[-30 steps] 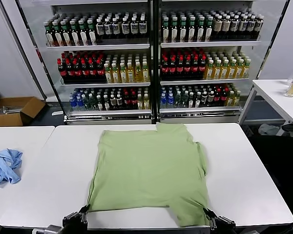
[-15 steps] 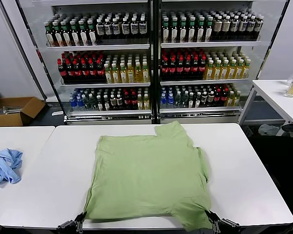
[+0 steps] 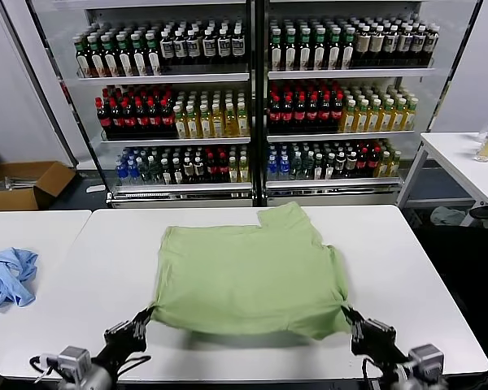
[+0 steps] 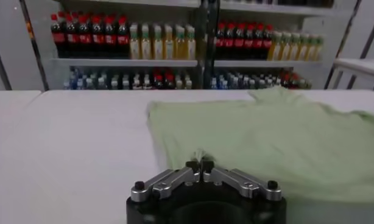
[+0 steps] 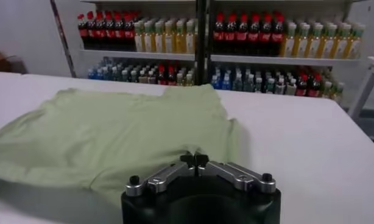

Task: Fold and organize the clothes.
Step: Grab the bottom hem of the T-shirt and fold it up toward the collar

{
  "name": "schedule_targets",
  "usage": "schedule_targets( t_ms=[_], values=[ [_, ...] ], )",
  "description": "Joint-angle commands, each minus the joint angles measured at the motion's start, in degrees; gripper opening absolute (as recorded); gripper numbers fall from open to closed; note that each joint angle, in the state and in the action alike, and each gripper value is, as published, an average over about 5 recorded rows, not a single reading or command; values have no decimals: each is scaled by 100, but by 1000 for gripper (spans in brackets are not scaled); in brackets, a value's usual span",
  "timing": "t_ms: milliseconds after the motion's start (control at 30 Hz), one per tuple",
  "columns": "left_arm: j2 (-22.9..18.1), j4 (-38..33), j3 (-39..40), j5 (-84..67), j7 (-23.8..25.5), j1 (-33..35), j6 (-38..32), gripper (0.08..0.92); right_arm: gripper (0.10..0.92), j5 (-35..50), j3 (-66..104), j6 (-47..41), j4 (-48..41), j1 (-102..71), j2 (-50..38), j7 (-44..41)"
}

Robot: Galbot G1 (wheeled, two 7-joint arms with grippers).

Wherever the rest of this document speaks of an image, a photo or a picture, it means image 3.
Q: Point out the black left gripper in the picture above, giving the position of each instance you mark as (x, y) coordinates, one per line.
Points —
(122, 345)

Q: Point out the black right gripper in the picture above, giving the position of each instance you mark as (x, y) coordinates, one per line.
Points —
(376, 341)

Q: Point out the green polo shirt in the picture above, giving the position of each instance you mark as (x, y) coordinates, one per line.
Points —
(248, 276)

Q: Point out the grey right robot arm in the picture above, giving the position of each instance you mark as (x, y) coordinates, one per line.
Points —
(415, 380)

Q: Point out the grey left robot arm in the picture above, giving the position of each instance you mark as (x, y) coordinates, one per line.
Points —
(89, 380)

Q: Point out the grey crumpled cloth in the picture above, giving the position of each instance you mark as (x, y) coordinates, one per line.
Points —
(445, 215)

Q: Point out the small white floor object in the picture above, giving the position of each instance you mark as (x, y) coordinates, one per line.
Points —
(94, 188)

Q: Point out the crumpled light blue shirt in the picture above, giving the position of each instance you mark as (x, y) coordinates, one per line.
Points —
(8, 280)

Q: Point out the small teal water bottle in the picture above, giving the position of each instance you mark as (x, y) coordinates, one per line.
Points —
(145, 172)
(155, 174)
(296, 166)
(307, 166)

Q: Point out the small dark white-label bottle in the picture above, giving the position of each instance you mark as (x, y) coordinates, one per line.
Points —
(318, 170)
(166, 174)
(329, 170)
(177, 174)

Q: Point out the small blue drink bottle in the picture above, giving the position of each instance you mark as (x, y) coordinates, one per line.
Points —
(132, 172)
(120, 172)
(284, 167)
(272, 168)

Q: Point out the small red-cap cola bottle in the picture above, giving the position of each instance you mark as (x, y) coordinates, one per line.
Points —
(362, 164)
(374, 163)
(211, 168)
(222, 167)

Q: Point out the small yellow tea bottle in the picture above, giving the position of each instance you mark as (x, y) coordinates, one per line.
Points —
(385, 166)
(233, 172)
(244, 172)
(395, 165)

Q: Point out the small grey-label drink bottle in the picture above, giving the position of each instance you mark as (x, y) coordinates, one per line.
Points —
(351, 163)
(340, 164)
(199, 167)
(188, 168)

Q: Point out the open cardboard box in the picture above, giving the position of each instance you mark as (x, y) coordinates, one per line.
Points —
(14, 199)

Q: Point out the grey metal parts bundle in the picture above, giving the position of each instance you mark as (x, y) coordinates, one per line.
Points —
(18, 183)

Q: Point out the white side table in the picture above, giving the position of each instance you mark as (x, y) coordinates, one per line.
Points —
(455, 150)

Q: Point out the glass-door beverage display cabinet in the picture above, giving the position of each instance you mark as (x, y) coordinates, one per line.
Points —
(166, 78)
(349, 74)

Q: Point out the green-cap white-label tea bottle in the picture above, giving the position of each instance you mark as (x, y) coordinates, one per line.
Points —
(110, 61)
(82, 61)
(290, 53)
(97, 61)
(139, 61)
(125, 61)
(305, 53)
(334, 53)
(319, 53)
(348, 52)
(275, 53)
(153, 61)

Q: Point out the white-cap dark-label drink bottle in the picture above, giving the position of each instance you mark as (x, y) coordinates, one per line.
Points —
(193, 47)
(405, 42)
(238, 44)
(209, 46)
(431, 40)
(418, 41)
(224, 46)
(390, 42)
(167, 48)
(180, 48)

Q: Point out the white-cap beige-label drink bottle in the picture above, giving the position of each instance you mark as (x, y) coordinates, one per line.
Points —
(363, 42)
(377, 42)

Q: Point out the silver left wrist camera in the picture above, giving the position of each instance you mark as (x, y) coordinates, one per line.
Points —
(74, 359)

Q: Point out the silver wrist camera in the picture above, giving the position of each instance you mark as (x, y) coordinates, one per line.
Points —
(74, 359)
(427, 357)

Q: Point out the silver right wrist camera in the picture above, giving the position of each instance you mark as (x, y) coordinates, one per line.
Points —
(427, 357)

